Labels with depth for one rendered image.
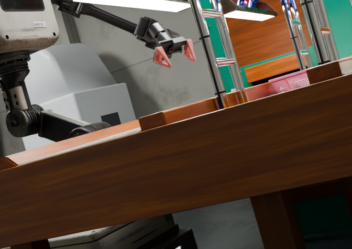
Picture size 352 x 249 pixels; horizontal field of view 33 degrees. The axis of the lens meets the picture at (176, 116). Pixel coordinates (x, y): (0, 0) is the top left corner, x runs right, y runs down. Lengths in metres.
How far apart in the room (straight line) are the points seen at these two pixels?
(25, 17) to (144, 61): 3.63
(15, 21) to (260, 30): 1.27
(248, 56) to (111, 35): 3.15
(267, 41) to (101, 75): 2.84
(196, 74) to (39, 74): 1.41
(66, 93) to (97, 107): 0.29
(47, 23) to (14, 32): 0.17
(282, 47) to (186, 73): 2.66
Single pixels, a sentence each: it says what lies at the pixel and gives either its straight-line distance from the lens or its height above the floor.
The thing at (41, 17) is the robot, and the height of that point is 1.21.
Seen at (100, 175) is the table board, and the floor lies 0.68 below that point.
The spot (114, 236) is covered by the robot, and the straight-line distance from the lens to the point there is 1.88.
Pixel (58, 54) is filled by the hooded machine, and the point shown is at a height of 1.53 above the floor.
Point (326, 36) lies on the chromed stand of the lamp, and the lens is 1.42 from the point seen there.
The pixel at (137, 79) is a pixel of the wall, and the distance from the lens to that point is 5.77.
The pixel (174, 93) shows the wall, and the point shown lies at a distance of 5.55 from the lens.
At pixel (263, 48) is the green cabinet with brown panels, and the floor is 0.93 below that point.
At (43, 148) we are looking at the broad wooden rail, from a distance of 1.38.
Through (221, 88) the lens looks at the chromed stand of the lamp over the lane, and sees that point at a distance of 1.33.
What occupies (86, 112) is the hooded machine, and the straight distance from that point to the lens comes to 5.08.
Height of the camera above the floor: 0.76
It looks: 1 degrees down
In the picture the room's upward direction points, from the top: 16 degrees counter-clockwise
